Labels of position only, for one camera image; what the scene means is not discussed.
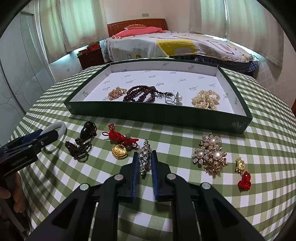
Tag silver pearl ring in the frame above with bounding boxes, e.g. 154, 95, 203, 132
164, 91, 183, 105

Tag dark wooden nightstand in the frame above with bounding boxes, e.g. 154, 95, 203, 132
77, 48, 105, 70

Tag left white curtain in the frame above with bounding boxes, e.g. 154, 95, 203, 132
39, 1, 107, 63

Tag glass wardrobe door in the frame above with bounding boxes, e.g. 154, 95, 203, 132
1, 12, 54, 145

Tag white pearl necklace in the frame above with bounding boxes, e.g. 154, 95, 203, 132
191, 89, 221, 110

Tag orange patterned pillow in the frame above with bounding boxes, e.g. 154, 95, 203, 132
124, 24, 146, 30

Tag pink pillow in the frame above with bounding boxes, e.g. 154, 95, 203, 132
112, 27, 165, 39

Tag dark red bead bracelet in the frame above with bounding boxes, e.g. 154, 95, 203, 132
122, 85, 170, 103

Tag right white curtain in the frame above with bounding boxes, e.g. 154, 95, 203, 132
189, 0, 283, 67

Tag dark green tray box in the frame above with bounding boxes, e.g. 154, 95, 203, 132
64, 59, 252, 133

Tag red items on nightstand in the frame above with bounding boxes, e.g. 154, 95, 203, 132
77, 41, 101, 57

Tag wooden headboard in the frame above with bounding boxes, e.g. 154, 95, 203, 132
107, 19, 168, 37

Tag wooden door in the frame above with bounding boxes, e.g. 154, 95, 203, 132
291, 99, 296, 115

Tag pale jade bangle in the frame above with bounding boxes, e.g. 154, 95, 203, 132
40, 121, 67, 153

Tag person's left hand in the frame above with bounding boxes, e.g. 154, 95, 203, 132
1, 172, 26, 213

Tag bed with patterned quilt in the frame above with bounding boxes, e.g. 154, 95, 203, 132
104, 31, 259, 74

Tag red cord gold lock charm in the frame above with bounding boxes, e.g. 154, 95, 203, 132
102, 124, 139, 160

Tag pearl gold flower brooch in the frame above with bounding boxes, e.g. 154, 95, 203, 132
192, 133, 228, 176

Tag silver rhinestone brooch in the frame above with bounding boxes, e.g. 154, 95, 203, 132
139, 139, 152, 179

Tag white curtain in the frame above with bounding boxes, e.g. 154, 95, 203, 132
39, 1, 107, 63
189, 0, 283, 67

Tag green white checkered tablecloth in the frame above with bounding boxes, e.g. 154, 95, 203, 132
11, 67, 295, 240

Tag rose gold chain necklace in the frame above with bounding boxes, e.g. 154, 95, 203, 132
107, 86, 127, 101

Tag gold charm red knot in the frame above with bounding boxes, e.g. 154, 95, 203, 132
235, 157, 251, 191

